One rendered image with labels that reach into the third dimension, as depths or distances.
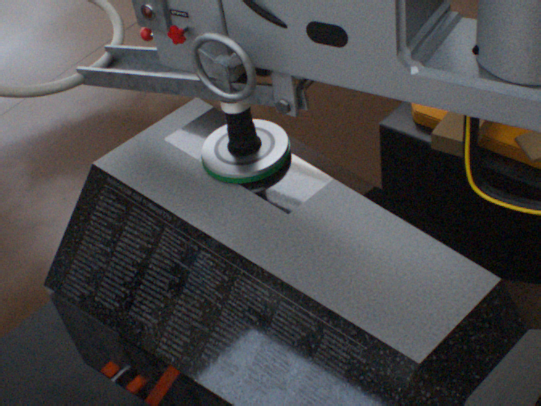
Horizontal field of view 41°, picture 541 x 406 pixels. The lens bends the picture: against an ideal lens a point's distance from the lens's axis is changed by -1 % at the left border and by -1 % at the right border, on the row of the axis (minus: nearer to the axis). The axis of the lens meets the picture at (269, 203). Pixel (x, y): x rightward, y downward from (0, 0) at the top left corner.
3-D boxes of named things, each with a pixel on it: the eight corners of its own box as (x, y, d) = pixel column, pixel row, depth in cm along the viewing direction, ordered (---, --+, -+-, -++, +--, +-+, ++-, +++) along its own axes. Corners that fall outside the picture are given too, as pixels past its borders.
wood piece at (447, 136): (461, 106, 198) (462, 90, 194) (497, 115, 192) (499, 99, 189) (430, 148, 186) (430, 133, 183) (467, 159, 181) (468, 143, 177)
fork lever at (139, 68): (344, 70, 159) (339, 50, 156) (299, 120, 148) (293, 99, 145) (122, 54, 197) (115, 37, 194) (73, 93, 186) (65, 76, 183)
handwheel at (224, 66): (283, 84, 147) (274, 17, 137) (257, 111, 141) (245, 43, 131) (223, 70, 154) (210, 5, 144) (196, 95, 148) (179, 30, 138)
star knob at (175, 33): (196, 36, 147) (192, 18, 144) (183, 47, 144) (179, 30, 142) (181, 33, 149) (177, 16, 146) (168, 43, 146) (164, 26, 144)
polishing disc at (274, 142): (195, 179, 173) (194, 176, 172) (210, 125, 189) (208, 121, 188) (284, 176, 170) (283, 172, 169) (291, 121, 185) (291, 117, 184)
